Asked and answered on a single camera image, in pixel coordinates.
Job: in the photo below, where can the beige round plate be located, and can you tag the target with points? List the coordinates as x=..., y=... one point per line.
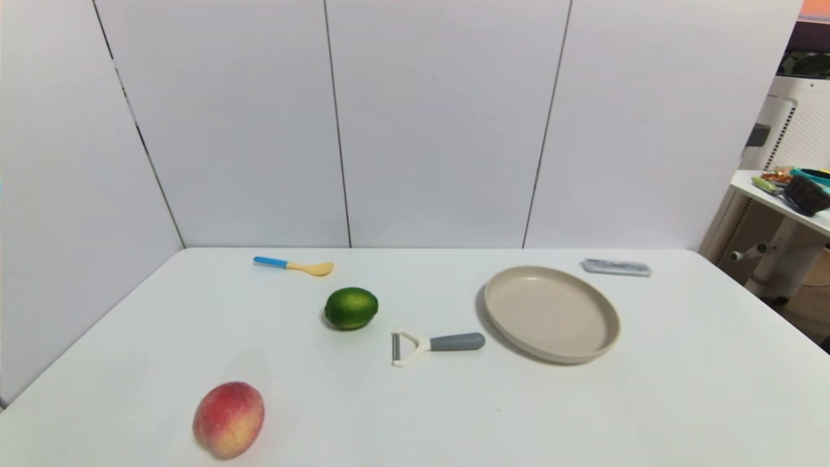
x=551, y=313

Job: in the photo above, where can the green lime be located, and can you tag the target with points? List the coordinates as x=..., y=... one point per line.
x=351, y=308

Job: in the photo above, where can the red yellow peach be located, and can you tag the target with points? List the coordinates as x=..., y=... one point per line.
x=228, y=420

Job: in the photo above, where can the white side table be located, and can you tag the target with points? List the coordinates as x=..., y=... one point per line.
x=781, y=240

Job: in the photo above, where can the white perforated appliance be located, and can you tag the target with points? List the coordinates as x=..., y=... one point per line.
x=788, y=123

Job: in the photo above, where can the black bristle brush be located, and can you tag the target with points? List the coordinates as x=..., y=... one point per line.
x=806, y=194

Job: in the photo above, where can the teal bowl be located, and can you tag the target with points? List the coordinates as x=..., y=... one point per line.
x=814, y=175

